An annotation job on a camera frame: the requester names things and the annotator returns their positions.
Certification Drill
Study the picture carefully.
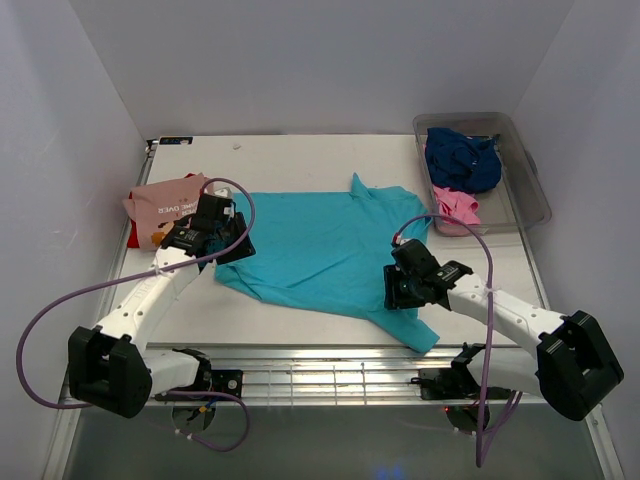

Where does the teal t-shirt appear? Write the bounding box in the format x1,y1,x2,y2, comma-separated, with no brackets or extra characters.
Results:
215,176,439,354

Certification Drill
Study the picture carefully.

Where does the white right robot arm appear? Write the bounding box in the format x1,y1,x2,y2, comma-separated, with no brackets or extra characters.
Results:
384,239,624,421

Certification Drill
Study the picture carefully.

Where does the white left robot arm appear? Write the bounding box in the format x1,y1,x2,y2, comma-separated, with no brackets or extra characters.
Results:
68,188,255,418

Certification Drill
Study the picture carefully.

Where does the folded pink printed t-shirt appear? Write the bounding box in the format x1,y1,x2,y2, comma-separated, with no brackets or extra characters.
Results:
122,172,221,251

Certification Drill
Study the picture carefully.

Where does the folded red t-shirt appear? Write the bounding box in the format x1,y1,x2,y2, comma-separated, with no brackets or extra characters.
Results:
126,172,199,249

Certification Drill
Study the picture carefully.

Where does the pink crumpled t-shirt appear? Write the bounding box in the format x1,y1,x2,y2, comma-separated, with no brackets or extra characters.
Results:
433,186,481,225

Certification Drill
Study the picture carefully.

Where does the blue white label sticker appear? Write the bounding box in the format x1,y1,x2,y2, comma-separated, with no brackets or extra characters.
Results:
158,136,193,145

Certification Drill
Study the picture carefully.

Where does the clear plastic bin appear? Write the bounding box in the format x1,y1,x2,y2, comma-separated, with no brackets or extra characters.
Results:
413,112,552,235

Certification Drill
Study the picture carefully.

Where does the navy blue crumpled t-shirt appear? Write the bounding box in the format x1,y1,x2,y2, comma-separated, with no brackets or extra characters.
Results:
425,127,502,195

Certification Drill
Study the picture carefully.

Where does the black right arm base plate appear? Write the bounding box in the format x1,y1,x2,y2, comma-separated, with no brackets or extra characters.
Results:
410,368,480,400

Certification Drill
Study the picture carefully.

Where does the aluminium frame rail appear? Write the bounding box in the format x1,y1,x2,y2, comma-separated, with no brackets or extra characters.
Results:
58,344,601,407

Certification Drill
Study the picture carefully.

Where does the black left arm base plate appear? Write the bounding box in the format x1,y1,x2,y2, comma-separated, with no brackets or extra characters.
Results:
153,369,244,401

